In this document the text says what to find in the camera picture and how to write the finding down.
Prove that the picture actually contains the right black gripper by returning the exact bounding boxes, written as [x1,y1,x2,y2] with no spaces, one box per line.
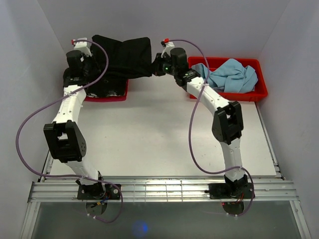
[147,53,177,77]

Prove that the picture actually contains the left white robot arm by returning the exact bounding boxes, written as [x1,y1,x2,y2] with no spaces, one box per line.
[43,50,106,199]

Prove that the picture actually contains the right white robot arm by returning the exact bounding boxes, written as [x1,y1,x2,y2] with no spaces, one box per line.
[152,47,252,200]

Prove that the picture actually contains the black white patterned folded trousers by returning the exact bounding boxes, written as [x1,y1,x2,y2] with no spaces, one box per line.
[63,68,128,98]

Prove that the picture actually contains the magenta folded trousers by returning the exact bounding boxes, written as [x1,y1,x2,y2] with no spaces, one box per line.
[84,80,129,103]

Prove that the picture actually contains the light blue trousers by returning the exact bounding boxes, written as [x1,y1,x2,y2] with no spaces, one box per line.
[191,59,258,94]

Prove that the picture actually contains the red plastic bin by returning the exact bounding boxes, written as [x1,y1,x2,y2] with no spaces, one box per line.
[187,56,269,102]

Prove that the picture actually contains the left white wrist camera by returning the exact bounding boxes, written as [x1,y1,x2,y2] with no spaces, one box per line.
[72,37,92,57]

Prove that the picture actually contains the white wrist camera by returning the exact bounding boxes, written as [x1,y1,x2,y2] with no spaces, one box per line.
[72,37,92,57]
[161,38,175,58]

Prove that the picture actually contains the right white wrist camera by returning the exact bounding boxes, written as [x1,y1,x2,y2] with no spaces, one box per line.
[161,38,175,58]

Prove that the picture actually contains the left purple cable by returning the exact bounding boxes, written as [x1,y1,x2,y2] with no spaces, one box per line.
[15,39,124,223]

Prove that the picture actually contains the purple cable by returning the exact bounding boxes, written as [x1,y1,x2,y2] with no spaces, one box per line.
[164,39,255,218]
[15,39,124,223]

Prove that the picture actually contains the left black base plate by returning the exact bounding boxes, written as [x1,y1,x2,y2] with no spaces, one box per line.
[77,183,120,200]

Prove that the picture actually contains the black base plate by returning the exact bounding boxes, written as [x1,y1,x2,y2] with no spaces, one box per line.
[204,183,255,199]
[77,183,120,200]

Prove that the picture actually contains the aluminium frame rail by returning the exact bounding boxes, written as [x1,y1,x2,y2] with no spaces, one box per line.
[20,104,311,239]

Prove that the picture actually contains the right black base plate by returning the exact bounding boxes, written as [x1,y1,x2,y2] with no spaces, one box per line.
[204,183,255,199]

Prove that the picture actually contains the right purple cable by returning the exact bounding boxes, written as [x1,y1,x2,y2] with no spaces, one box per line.
[164,39,255,218]

